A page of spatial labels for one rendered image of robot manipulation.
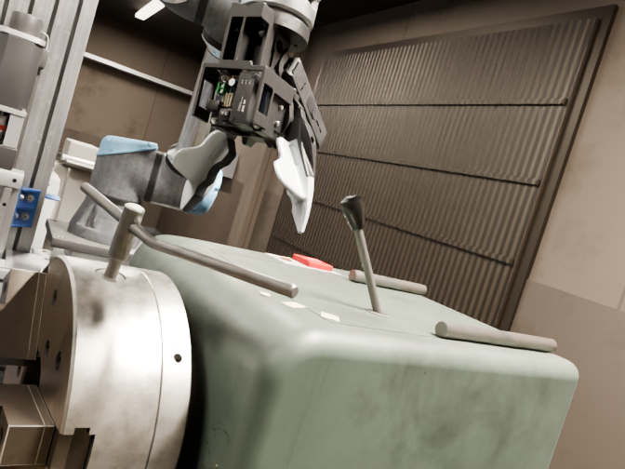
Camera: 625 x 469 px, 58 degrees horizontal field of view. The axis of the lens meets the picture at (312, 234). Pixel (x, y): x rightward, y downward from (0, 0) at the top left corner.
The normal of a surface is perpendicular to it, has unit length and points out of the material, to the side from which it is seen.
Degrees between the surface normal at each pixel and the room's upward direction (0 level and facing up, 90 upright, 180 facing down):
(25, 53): 90
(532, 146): 90
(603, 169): 90
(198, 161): 114
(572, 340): 90
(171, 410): 70
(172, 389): 64
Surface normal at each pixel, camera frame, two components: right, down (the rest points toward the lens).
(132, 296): 0.50, -0.77
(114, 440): 0.58, 0.08
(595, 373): -0.84, -0.22
